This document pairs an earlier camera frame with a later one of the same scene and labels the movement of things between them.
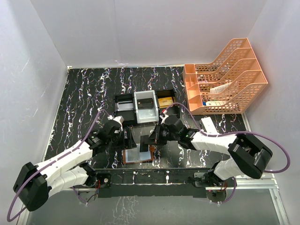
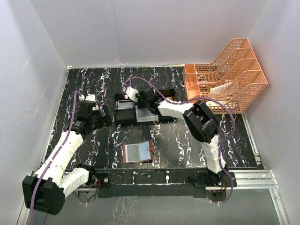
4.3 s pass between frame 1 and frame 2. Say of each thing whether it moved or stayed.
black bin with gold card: moved
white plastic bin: stayed
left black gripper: moved
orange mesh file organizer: stayed
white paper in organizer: stayed
